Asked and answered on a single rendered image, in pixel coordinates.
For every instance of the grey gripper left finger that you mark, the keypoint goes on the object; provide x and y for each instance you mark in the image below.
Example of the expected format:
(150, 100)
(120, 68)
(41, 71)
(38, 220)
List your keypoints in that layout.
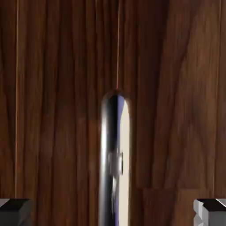
(15, 212)

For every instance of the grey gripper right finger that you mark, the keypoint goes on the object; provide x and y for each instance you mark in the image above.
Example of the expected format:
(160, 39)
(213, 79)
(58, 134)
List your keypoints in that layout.
(210, 213)

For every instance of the dark wood drawer front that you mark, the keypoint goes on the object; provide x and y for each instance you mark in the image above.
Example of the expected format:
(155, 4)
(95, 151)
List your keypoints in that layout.
(53, 88)

